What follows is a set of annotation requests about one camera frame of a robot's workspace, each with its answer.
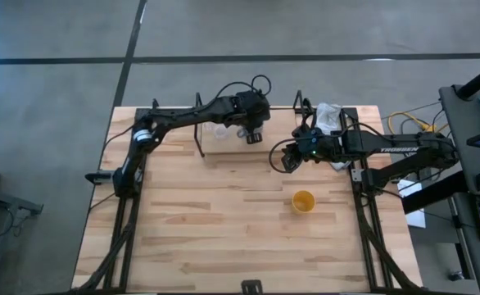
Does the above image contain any wooden shelf with black frame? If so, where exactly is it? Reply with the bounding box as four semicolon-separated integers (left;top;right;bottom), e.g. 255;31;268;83
193;90;310;159

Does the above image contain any yellow cable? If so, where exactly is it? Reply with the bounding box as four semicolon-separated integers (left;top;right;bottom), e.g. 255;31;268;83
387;111;440;136

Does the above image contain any black aluminium table frame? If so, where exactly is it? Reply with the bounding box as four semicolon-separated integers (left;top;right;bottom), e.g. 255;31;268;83
74;98;429;295

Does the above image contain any white paper sheet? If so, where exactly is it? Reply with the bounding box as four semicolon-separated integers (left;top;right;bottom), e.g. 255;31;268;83
396;179;428;229

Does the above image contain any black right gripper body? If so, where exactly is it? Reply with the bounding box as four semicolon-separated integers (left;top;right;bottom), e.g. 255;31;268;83
292;126;328;161

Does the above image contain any black diagonal pole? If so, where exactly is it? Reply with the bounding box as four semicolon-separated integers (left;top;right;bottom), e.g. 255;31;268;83
455;57;480;102

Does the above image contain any yellow plastic cup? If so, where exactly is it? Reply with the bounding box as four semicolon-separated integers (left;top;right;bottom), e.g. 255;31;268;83
292;189;318;215

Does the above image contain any black desk support bar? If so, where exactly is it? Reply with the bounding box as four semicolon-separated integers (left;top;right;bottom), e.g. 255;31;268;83
401;170;470;216

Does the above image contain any white crumpled cloth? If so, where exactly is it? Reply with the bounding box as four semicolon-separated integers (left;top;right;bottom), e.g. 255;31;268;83
314;102;353;173

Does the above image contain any black table-level camera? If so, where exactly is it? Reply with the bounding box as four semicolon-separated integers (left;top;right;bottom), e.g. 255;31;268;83
240;279;265;295

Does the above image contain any black cable bundle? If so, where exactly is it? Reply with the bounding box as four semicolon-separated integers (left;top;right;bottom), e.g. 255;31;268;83
382;107;454;138

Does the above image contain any grey metal stand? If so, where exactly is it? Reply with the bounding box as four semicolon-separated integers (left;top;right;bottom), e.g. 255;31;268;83
0;184;45;295

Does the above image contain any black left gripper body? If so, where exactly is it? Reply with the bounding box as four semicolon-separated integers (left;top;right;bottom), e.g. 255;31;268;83
233;90;272;132

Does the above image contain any dark grey desk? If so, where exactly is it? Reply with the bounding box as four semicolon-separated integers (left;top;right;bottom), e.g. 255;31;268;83
438;84;480;295

